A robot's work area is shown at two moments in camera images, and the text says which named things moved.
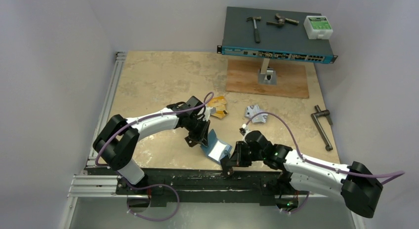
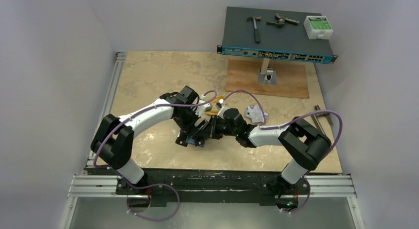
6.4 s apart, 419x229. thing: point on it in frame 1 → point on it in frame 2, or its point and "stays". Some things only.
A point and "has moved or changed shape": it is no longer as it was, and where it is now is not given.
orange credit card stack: [219, 103] stays
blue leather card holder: [216, 149] has moved or changed shape
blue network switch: [272, 34] stays
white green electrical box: [317, 27] stays
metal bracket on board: [267, 76] stays
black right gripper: [237, 155] → [210, 131]
